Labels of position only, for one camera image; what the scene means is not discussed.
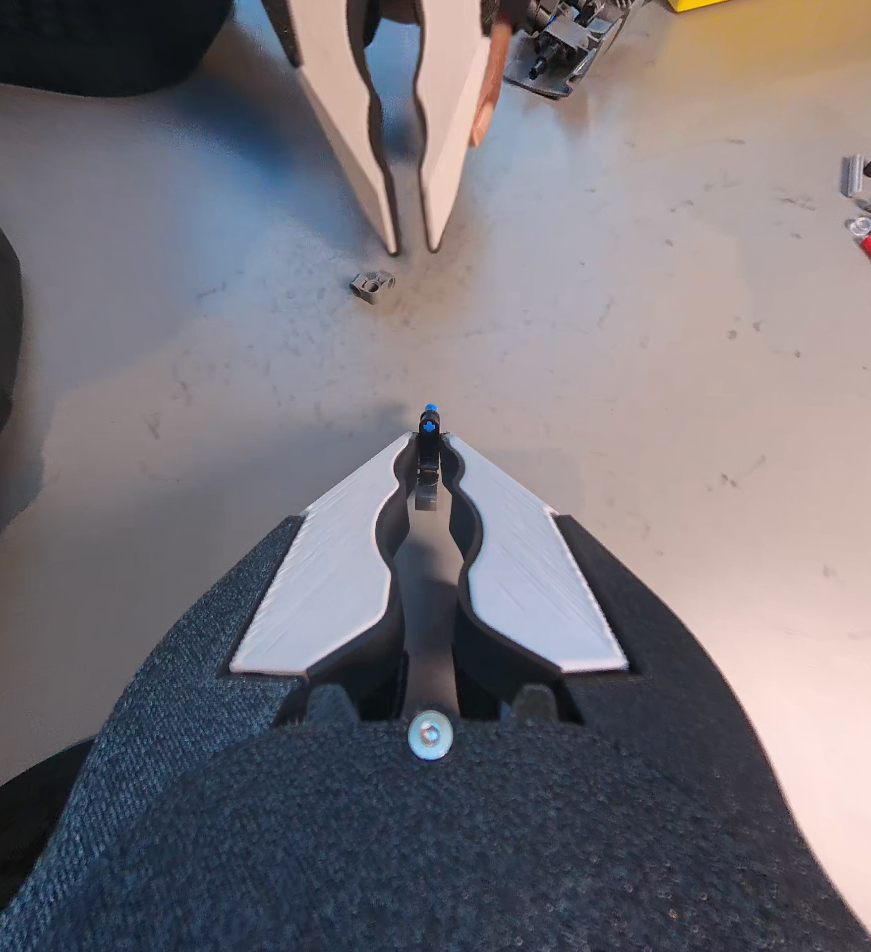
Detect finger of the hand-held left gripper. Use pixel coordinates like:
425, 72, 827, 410
413, 0, 493, 254
285, 0, 404, 259

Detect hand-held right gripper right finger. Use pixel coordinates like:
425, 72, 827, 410
441, 433, 630, 721

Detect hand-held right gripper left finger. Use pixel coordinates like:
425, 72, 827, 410
229, 433, 415, 721

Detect black connector with blue pin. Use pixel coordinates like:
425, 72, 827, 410
414, 404, 447, 484

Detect small grey connector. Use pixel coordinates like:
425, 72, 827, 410
349, 270, 397, 306

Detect grey desk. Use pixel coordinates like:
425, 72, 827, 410
0, 0, 871, 952

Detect person's left hand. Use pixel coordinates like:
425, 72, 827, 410
467, 21, 518, 150

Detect grey toy cab assembly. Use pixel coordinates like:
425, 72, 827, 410
502, 0, 655, 100

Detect person's black trousers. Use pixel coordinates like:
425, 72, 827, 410
0, 736, 98, 952

